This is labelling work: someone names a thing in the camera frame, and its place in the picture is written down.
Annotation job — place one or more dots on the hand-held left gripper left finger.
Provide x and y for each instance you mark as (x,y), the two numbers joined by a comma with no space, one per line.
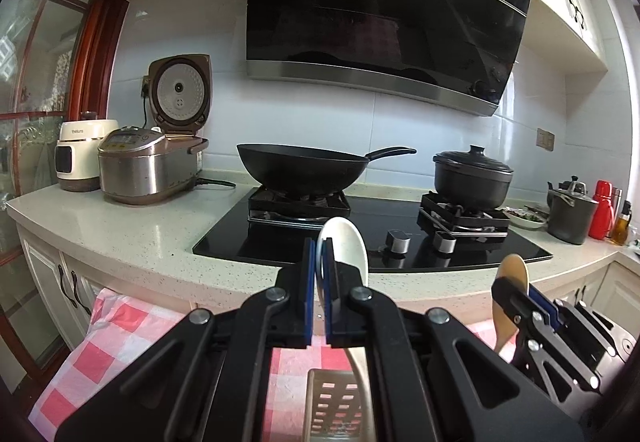
(311,292)

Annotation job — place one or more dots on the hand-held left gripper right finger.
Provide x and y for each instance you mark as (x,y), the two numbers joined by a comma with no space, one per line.
(327,292)

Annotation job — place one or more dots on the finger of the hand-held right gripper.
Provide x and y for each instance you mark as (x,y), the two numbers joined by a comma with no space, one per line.
(582,322)
(520,302)

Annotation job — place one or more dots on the wooden spoon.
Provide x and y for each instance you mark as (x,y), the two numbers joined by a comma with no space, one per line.
(512,267)

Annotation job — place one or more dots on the white spoon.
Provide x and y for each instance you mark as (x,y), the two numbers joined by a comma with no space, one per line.
(350,242)

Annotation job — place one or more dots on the white perforated utensil basket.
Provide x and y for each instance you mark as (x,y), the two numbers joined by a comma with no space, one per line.
(332,402)

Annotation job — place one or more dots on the white lower cabinet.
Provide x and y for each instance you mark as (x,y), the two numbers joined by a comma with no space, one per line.
(615,287)
(50,272)

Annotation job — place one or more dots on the plate of food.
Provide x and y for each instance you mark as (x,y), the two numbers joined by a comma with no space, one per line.
(525,218)

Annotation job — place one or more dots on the black burner grate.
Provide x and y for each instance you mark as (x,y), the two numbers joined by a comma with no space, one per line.
(300,207)
(465,222)

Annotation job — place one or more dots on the silver stove knob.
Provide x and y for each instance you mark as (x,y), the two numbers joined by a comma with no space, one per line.
(445,242)
(399,241)

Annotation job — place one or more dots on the grey pot with lid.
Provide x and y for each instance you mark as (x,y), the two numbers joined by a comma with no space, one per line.
(570,217)

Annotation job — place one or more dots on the black glass gas cooktop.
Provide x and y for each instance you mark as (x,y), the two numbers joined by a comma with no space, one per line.
(225,237)

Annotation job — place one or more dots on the oil bottle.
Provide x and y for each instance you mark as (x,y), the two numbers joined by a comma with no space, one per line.
(621,227)

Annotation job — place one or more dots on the red thermos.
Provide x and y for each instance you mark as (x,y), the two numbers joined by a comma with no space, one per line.
(601,209)

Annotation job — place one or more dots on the black wok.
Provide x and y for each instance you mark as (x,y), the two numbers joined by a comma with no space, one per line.
(300,165)

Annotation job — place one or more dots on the black pot with lid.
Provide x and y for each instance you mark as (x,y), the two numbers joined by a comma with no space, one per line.
(472,179)

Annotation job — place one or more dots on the red checked tablecloth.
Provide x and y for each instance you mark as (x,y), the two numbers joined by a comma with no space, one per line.
(125,347)

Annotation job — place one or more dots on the open silver rice cooker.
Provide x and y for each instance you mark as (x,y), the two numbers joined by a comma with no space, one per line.
(145,162)

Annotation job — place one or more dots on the white electric cooker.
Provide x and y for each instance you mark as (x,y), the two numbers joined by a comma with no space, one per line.
(75,152)

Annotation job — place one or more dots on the black range hood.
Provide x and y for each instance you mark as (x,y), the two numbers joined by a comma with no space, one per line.
(390,12)

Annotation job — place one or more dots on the wooden framed glass door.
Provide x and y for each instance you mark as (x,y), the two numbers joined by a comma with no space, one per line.
(45,72)

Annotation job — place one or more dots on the brass wall outlet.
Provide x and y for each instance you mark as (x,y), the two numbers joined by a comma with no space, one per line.
(545,139)

